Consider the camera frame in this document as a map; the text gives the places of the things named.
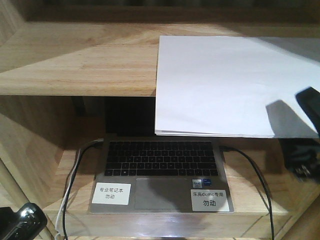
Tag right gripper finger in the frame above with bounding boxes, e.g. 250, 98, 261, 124
295, 86, 320, 136

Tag wooden shelf unit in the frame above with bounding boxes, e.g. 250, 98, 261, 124
0, 0, 320, 240

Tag black laptop cable right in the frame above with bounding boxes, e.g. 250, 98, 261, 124
219, 144, 276, 240

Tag black laptop cable left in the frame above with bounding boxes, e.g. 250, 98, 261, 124
61, 141, 103, 240

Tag grey laptop computer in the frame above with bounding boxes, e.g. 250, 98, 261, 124
89, 136, 234, 214

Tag black laptop cable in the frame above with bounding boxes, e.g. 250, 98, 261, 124
219, 144, 276, 240
61, 141, 103, 240

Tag white laptop charging cable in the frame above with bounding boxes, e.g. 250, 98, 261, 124
52, 138, 104, 240

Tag black stapler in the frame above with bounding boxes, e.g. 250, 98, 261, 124
0, 202, 48, 240

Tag white paper sheets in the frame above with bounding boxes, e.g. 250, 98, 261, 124
154, 36, 320, 138

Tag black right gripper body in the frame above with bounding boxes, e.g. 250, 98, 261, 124
279, 138, 320, 179

